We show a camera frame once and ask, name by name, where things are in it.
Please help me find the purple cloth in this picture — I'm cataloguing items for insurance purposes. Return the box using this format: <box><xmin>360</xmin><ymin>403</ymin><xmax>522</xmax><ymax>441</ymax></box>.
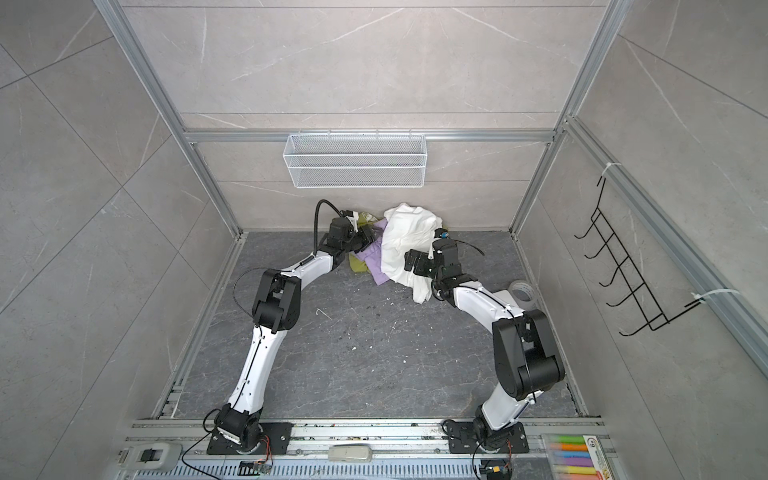
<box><xmin>354</xmin><ymin>219</ymin><xmax>390</xmax><ymax>285</ymax></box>

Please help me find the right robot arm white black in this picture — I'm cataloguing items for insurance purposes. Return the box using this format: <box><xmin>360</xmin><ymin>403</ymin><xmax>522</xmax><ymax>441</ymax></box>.
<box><xmin>404</xmin><ymin>233</ymin><xmax>566</xmax><ymax>451</ymax></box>

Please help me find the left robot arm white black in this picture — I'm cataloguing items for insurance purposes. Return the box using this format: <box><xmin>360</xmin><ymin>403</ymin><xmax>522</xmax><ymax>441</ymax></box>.
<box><xmin>214</xmin><ymin>217</ymin><xmax>381</xmax><ymax>454</ymax></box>

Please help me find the green cloth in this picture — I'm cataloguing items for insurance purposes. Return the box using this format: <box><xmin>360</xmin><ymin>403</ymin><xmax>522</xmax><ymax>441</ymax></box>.
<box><xmin>348</xmin><ymin>212</ymin><xmax>379</xmax><ymax>273</ymax></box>

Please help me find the white cloth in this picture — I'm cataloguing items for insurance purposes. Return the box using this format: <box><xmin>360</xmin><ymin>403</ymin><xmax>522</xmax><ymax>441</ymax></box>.
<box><xmin>381</xmin><ymin>203</ymin><xmax>443</xmax><ymax>304</ymax></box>

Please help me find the clear tape roll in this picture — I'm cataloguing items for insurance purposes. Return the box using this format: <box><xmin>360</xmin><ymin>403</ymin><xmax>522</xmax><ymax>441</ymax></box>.
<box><xmin>508</xmin><ymin>280</ymin><xmax>538</xmax><ymax>310</ymax></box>

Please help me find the pack of coloured markers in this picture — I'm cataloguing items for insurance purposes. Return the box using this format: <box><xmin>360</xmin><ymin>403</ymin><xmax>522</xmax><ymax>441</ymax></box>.
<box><xmin>544</xmin><ymin>434</ymin><xmax>618</xmax><ymax>480</ymax></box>

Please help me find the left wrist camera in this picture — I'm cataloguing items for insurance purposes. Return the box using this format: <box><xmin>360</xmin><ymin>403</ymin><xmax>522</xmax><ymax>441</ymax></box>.
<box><xmin>341</xmin><ymin>210</ymin><xmax>359</xmax><ymax>232</ymax></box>

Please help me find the black corrugated left cable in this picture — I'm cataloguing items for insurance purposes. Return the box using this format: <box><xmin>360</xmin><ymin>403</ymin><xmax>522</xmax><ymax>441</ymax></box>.
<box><xmin>311</xmin><ymin>199</ymin><xmax>344</xmax><ymax>256</ymax></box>

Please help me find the white wire mesh basket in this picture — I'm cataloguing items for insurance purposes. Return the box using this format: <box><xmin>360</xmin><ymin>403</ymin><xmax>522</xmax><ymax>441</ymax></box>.
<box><xmin>283</xmin><ymin>133</ymin><xmax>428</xmax><ymax>189</ymax></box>

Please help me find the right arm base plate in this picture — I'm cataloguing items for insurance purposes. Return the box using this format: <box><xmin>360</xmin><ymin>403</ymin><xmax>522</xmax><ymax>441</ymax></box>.
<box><xmin>440</xmin><ymin>419</ymin><xmax>530</xmax><ymax>454</ymax></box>

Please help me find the grey remote on rail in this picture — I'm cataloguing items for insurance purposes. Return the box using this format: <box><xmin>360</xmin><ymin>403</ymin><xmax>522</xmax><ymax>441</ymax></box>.
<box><xmin>328</xmin><ymin>444</ymin><xmax>373</xmax><ymax>463</ymax></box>

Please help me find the black wire hook rack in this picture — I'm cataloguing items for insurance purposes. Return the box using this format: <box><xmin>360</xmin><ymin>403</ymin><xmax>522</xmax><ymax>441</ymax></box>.
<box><xmin>573</xmin><ymin>178</ymin><xmax>704</xmax><ymax>338</ymax></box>

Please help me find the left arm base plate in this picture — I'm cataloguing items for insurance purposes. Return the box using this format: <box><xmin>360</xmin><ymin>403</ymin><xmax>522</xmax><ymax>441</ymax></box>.
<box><xmin>206</xmin><ymin>422</ymin><xmax>294</xmax><ymax>456</ymax></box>

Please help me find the white switch box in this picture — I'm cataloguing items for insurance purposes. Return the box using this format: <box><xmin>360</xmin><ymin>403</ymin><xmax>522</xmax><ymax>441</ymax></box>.
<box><xmin>118</xmin><ymin>442</ymin><xmax>182</xmax><ymax>472</ymax></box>

